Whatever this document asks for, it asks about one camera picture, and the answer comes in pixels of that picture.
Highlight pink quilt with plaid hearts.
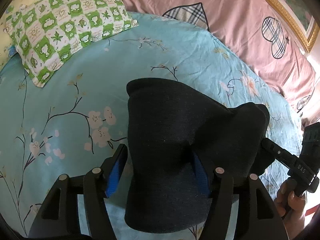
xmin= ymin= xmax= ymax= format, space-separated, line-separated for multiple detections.
xmin=123 ymin=0 xmax=319 ymax=126

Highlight yellow and green patterned pillow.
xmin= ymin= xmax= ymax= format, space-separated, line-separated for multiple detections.
xmin=5 ymin=0 xmax=138 ymax=88

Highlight light blue floral bedsheet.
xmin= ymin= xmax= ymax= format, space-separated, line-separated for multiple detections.
xmin=1 ymin=13 xmax=302 ymax=236

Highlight gold framed landscape painting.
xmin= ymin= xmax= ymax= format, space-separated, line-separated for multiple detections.
xmin=266 ymin=0 xmax=319 ymax=54

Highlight person's right hand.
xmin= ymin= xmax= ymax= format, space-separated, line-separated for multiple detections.
xmin=274 ymin=179 xmax=306 ymax=239

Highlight black pants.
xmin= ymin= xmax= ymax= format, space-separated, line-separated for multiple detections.
xmin=125 ymin=78 xmax=273 ymax=233

